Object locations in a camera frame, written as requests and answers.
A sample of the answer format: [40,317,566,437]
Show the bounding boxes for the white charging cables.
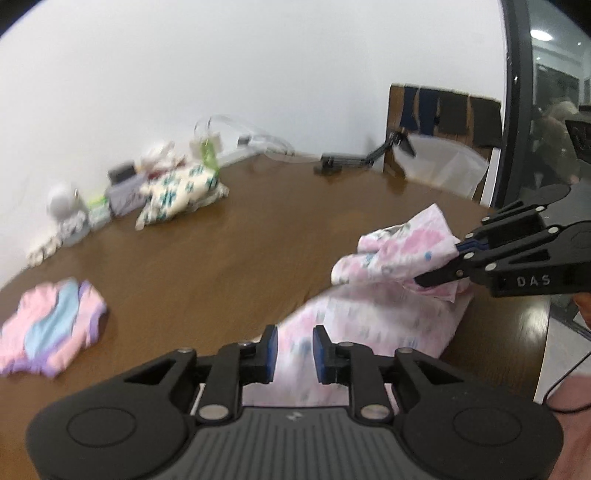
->
[193,115,325,163]

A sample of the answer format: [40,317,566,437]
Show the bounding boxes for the black articulated phone stand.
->
[313,128,417,175]

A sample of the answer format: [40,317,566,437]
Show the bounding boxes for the pink blue purple garment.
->
[1,278,107,378]

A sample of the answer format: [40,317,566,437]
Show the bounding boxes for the floral fabric pouch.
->
[135,163,229,230]

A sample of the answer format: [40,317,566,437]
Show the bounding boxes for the pink floral garment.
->
[242,205,473,407]

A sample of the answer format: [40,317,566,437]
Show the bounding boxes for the white plastic bag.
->
[394,134,489,199]

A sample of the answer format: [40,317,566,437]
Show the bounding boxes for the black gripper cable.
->
[540,350,591,414]

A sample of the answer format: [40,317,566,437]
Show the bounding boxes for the grey box with black device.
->
[105,162,148,217]

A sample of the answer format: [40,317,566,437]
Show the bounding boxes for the white round toy robot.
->
[47,183,87,223]

